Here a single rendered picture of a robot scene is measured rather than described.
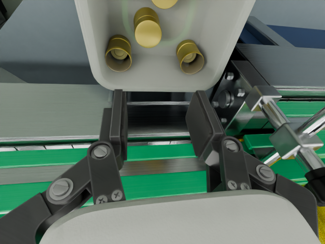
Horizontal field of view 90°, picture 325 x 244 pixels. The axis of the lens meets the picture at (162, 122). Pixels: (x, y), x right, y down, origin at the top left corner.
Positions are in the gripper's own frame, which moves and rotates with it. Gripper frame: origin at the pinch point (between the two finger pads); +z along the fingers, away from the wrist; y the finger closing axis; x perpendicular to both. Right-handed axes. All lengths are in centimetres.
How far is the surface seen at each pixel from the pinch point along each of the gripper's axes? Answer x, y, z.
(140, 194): -13.8, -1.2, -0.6
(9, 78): -33, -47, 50
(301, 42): -4.6, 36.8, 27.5
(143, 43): -1.0, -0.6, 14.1
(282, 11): -1, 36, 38
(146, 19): 1.7, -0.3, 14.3
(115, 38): -1.9, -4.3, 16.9
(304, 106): -4.4, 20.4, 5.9
